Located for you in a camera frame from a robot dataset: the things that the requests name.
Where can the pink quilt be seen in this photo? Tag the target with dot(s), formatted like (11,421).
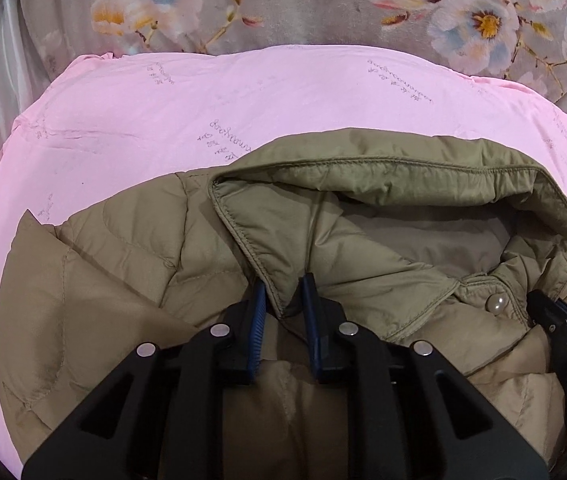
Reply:
(109,123)

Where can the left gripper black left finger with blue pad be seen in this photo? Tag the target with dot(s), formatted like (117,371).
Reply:
(159,413)

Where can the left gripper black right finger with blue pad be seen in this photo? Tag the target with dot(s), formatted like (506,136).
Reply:
(410,413)

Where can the grey floral bed sheet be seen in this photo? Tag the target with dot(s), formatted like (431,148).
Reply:
(521,40)

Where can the olive quilted puffer jacket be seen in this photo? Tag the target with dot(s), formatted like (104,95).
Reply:
(418,238)

